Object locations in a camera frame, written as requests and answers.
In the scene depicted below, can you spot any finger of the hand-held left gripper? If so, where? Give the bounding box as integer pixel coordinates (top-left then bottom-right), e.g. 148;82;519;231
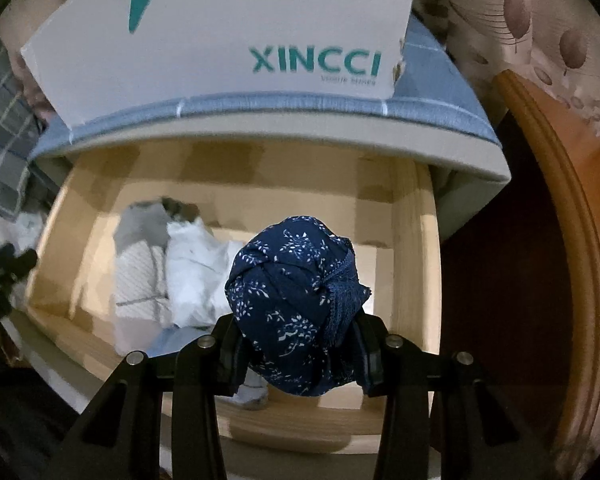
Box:
0;242;38;286

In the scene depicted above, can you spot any grey underwear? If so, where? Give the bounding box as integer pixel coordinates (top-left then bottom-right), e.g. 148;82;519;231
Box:
114;197;201;251

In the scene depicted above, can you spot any white plastic bag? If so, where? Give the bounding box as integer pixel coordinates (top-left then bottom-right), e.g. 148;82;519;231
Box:
0;207;53;271

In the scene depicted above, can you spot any orange wooden board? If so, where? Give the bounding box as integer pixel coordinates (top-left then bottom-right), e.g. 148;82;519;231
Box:
495;69;600;461

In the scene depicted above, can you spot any wooden drawer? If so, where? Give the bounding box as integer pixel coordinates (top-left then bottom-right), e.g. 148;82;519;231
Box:
25;137;443;456

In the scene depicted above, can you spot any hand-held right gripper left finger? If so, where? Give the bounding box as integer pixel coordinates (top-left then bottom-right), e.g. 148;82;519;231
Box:
45;312;248;480

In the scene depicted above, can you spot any navy floral underwear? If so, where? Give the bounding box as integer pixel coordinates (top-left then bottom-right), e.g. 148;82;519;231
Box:
224;215;372;398

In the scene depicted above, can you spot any white ribbed underwear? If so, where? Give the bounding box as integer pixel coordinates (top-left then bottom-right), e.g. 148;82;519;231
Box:
114;240;173;318

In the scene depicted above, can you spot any dark plaid cloth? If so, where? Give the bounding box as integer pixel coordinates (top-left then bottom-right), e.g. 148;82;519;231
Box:
0;35;46;223

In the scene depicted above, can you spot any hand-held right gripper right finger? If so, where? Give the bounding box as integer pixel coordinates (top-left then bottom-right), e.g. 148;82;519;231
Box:
352;310;556;480

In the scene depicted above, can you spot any light blue underwear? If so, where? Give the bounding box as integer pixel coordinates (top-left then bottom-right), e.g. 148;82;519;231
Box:
145;325;218;361

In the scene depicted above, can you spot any white cardboard box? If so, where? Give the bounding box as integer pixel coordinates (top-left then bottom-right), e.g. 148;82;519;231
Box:
20;0;421;131

